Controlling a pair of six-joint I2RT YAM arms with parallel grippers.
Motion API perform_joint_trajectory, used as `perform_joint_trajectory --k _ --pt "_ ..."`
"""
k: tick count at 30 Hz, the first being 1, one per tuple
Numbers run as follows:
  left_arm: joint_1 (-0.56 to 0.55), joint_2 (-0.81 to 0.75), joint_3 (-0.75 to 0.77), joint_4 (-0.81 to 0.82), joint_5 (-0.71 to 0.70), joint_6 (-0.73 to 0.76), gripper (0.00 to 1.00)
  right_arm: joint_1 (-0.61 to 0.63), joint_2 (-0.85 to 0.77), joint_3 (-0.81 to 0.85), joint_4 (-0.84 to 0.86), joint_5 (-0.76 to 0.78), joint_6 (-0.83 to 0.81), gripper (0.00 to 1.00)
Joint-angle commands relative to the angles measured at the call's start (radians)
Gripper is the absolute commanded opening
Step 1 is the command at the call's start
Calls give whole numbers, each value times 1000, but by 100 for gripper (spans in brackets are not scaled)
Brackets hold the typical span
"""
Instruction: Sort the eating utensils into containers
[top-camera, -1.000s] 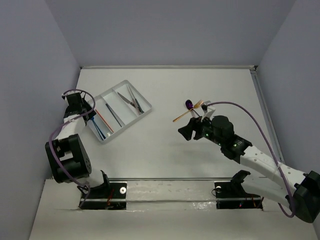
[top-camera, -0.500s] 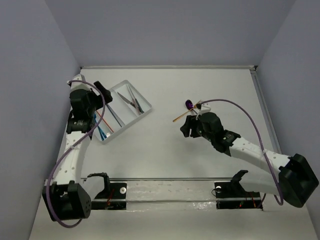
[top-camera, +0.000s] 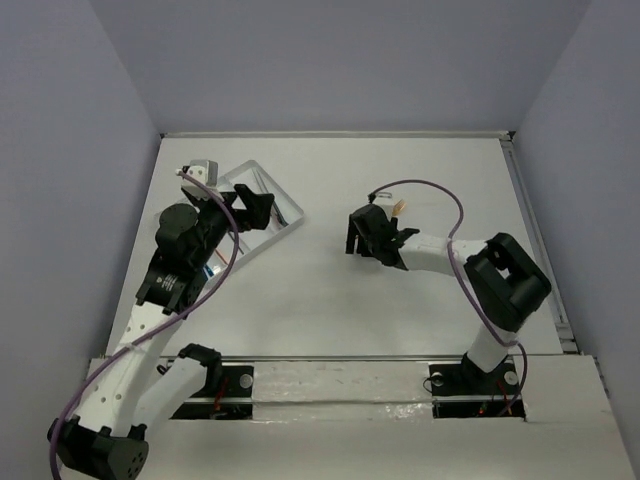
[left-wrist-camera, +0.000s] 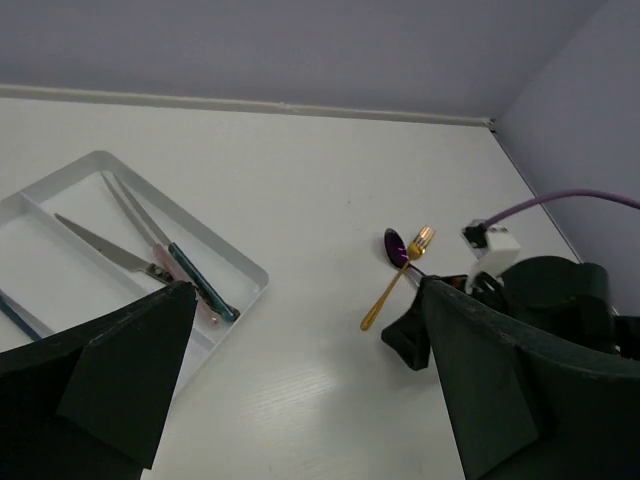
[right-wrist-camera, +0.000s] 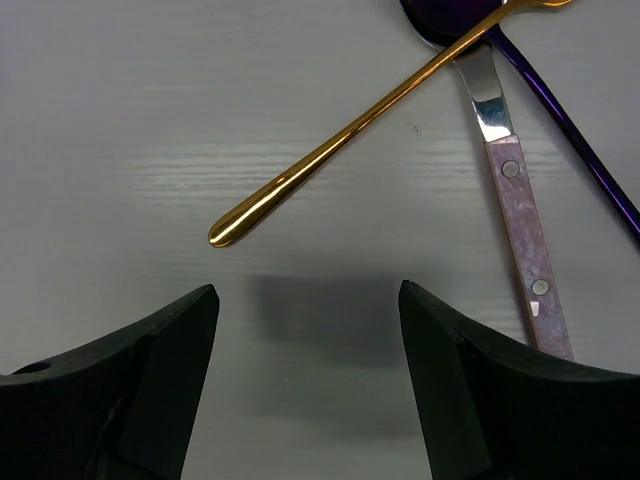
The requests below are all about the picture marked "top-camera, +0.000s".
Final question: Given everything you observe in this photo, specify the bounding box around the gold spoon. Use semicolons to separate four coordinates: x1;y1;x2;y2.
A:
392;199;407;217

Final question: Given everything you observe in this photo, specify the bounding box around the white cutlery tray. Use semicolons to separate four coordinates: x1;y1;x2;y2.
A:
217;160;304;271

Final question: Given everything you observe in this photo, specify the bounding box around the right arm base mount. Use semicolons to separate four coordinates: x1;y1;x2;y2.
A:
423;361;526;420

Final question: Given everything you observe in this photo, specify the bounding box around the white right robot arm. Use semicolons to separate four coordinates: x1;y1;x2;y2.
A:
345;203;551;394

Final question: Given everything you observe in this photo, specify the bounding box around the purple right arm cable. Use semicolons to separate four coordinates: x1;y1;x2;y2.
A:
368;179;530;416

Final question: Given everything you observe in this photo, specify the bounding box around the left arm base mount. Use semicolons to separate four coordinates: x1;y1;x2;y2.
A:
171;363;254;420

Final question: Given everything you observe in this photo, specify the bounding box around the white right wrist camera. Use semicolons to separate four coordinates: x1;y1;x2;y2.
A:
369;191;401;219

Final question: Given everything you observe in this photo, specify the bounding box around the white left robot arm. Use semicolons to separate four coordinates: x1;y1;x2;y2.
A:
48;177;275;479

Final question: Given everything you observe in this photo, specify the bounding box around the orange chopstick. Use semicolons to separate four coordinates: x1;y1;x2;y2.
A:
215;249;229;265

